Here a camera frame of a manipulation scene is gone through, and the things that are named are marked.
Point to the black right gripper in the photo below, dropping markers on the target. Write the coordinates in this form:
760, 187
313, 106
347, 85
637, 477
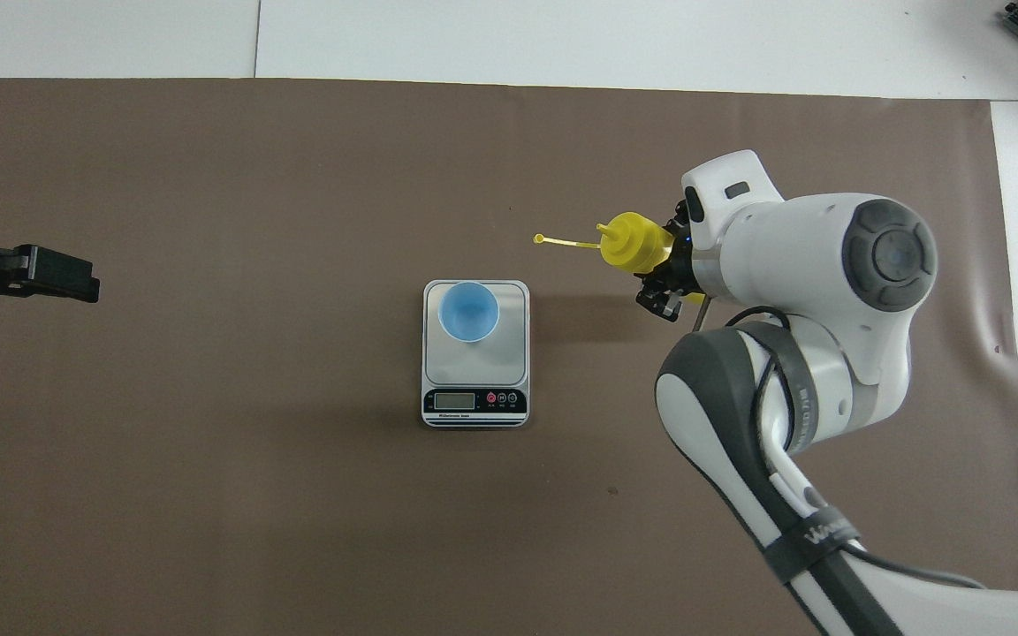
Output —
684, 265

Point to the yellow squeeze bottle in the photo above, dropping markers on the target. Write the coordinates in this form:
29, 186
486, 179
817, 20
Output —
637, 243

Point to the light blue plastic cup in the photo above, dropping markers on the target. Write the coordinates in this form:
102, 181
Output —
468, 311

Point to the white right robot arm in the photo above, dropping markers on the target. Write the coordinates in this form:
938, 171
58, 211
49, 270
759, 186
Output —
827, 265

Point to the silver digital kitchen scale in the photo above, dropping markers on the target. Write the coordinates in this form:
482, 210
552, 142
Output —
475, 380

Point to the brown paper table mat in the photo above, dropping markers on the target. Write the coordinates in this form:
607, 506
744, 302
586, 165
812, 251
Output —
297, 530

